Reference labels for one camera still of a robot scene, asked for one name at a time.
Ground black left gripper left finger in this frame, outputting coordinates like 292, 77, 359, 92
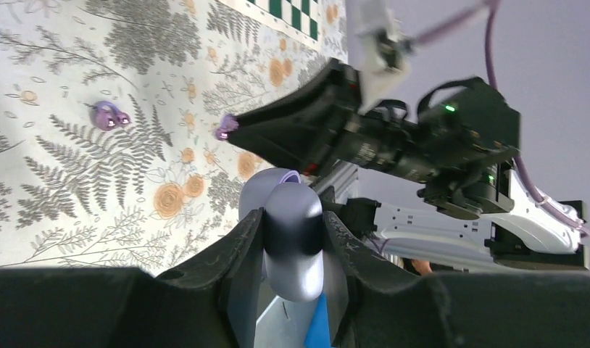
0, 210, 263, 347

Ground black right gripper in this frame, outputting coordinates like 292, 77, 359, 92
228, 58, 411, 177

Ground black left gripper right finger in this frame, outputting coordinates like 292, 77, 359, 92
323, 212, 590, 347

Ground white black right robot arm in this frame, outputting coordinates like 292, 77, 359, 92
217, 59, 588, 269

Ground purple clip earbuds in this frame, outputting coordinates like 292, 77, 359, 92
94, 101, 131, 131

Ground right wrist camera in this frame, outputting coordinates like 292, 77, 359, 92
354, 1, 410, 115

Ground floral tablecloth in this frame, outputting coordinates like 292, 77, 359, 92
0, 1, 347, 274

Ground silver computer mouse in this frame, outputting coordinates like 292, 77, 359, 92
239, 168, 324, 302

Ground green white chessboard mat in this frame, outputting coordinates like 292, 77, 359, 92
219, 0, 325, 51

